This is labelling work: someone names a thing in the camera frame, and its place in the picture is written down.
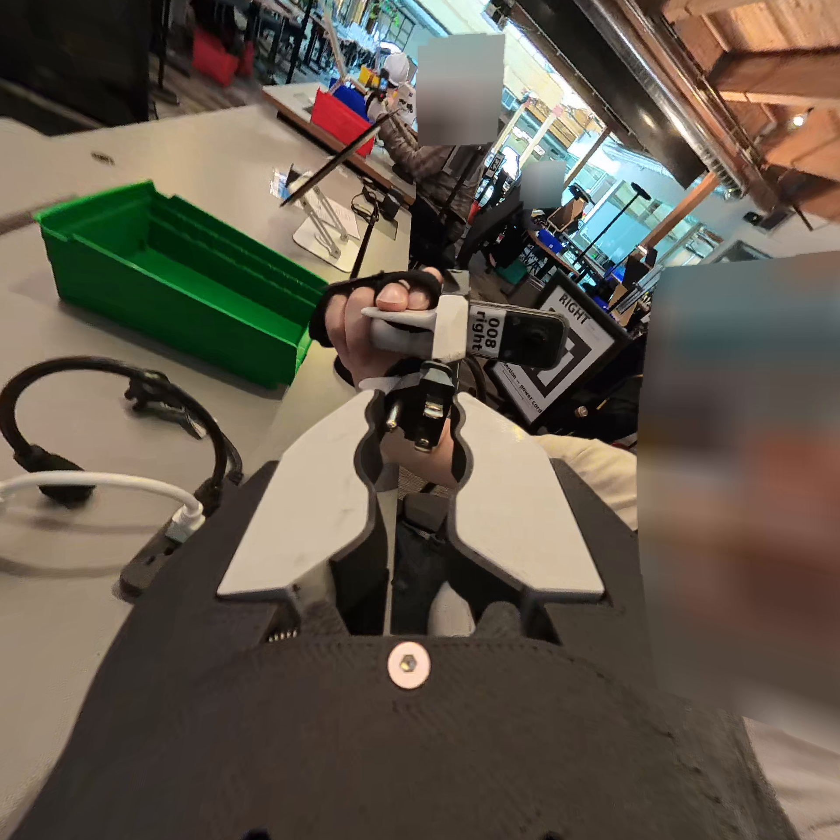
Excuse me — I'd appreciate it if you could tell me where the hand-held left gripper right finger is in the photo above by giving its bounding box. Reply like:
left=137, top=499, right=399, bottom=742
left=446, top=392, right=605, bottom=598

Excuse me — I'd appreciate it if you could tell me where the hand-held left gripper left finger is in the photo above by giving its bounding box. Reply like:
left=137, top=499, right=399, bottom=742
left=217, top=390, right=398, bottom=601

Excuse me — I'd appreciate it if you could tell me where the black usb cable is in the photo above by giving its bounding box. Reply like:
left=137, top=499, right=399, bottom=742
left=357, top=357, right=460, bottom=455

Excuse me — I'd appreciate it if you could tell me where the black power strip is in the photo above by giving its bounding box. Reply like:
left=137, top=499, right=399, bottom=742
left=120, top=482, right=231, bottom=597

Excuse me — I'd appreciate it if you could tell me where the braided cord with plug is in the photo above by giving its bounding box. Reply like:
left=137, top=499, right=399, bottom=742
left=123, top=369, right=207, bottom=439

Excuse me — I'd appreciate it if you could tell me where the white power cord with plug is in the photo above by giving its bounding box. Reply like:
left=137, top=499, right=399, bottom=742
left=0, top=471, right=206, bottom=546

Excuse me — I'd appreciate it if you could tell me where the green plastic bin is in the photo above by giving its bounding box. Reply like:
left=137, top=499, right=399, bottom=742
left=34, top=180, right=329, bottom=389

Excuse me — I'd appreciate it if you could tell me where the black power cord with plug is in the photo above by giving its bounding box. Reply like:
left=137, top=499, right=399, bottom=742
left=0, top=356, right=245, bottom=509

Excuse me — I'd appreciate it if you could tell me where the black power adapter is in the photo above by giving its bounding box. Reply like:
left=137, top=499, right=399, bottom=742
left=351, top=187, right=401, bottom=227

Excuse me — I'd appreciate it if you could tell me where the person's right hand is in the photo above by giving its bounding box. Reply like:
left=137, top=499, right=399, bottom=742
left=326, top=266, right=460, bottom=488

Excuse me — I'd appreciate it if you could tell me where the white tablet stand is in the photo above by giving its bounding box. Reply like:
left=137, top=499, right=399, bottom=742
left=292, top=174, right=371, bottom=273

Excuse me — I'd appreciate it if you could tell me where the black tablet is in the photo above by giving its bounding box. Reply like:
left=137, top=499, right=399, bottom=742
left=279, top=117, right=388, bottom=208

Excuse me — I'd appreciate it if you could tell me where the red plastic bin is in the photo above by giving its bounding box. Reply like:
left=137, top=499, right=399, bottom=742
left=192, top=26, right=253, bottom=86
left=310, top=88, right=375, bottom=158

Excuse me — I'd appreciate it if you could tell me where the metal ventilation duct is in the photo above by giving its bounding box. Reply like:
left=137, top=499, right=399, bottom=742
left=571, top=0, right=746, bottom=198

